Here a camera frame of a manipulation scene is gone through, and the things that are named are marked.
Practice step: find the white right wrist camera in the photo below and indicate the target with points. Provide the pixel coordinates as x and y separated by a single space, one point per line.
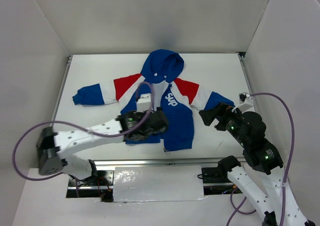
245 103

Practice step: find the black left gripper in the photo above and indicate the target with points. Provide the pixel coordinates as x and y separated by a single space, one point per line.
152 122

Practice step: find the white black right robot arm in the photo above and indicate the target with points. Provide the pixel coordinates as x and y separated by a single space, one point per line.
276 205

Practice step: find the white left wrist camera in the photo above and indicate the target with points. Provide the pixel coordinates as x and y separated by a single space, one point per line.
144 102

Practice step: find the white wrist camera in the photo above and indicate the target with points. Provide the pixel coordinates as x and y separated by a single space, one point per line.
245 103
144 102

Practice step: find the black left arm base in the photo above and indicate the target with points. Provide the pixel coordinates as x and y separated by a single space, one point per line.
100 187

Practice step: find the white foam board front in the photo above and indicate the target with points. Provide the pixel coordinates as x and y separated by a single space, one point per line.
157 183

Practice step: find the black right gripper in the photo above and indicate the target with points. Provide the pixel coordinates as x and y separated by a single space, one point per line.
219 117

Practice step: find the blue white red hooded jacket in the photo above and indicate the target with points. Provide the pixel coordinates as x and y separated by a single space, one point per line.
175 96

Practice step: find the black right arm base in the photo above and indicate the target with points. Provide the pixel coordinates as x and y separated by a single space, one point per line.
214 182

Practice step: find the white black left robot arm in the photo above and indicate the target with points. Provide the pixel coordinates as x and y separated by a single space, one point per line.
56 151

